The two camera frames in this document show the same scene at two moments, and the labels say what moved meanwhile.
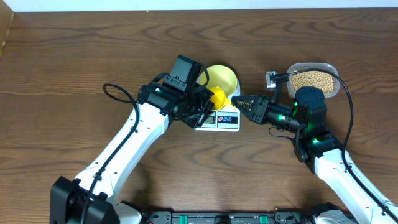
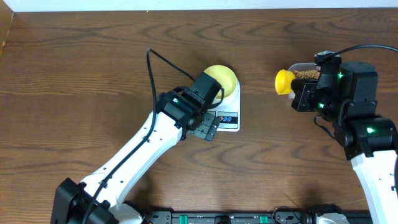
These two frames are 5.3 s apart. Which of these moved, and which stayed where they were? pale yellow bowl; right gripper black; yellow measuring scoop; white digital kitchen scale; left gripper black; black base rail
Moved: right gripper black; left gripper black; yellow measuring scoop
Stayed: white digital kitchen scale; black base rail; pale yellow bowl
